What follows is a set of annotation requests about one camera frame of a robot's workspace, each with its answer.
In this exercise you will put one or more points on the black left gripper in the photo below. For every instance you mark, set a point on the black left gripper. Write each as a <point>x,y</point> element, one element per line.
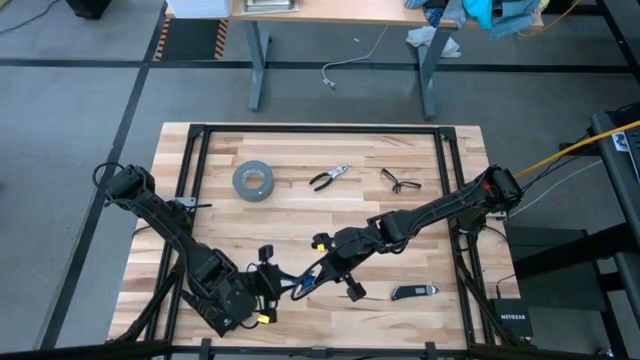
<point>270,286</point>

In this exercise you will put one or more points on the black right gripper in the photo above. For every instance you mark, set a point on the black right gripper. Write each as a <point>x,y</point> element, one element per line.
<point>347,250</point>

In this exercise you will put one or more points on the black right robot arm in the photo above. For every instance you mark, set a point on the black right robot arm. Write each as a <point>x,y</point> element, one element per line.
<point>440,210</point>

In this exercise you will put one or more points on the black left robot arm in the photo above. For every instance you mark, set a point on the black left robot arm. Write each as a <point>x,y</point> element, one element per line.
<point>165,225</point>

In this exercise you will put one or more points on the black utility knife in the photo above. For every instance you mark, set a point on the black utility knife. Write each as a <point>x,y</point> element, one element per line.
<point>412,291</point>

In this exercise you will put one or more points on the black table clamp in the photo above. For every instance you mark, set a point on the black table clamp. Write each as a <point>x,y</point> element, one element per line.
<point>430,351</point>
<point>205,350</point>

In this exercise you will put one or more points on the clear safety glasses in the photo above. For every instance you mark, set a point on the clear safety glasses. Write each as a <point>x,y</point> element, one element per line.
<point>396,188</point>

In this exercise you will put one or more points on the silver mounting plate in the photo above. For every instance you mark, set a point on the silver mounting plate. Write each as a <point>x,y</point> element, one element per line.
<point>184,202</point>

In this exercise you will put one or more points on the white cloth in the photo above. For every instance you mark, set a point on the white cloth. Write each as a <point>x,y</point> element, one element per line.
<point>417,36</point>

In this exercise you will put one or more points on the black mat hazard stripes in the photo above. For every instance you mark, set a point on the black mat hazard stripes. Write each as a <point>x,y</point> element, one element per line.
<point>192,40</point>

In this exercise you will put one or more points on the wooden desk grey legs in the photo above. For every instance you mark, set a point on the wooden desk grey legs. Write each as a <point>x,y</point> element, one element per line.
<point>350,12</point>

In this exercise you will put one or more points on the stack of books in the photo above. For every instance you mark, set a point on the stack of books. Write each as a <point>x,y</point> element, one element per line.
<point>270,6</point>

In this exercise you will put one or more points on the blue plaid shirt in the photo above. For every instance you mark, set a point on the blue plaid shirt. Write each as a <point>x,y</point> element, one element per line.
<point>430,12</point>

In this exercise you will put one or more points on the teal garment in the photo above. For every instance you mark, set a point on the teal garment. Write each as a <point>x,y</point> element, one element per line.
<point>477,12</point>

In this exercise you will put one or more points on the blue denim garment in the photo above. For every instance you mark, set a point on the blue denim garment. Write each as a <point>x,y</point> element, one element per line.
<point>515,22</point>

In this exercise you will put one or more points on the black box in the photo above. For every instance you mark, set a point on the black box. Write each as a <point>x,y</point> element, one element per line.
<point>87,7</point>

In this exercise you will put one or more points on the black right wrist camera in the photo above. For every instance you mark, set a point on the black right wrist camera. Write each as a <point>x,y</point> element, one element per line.
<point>320,239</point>

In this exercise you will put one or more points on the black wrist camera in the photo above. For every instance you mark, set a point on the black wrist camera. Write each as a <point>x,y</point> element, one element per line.
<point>266,252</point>
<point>320,239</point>

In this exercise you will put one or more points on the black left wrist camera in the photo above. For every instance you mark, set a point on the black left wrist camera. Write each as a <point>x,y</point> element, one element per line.
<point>266,252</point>

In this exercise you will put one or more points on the grey duct tape roll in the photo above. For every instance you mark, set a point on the grey duct tape roll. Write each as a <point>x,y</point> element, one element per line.
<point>260,192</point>

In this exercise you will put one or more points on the black aluminium table frame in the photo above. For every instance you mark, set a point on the black aluminium table frame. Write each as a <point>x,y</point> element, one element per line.
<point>320,129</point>

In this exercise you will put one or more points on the black Netgear network switch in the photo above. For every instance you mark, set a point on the black Netgear network switch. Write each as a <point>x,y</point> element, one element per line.
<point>510,320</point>

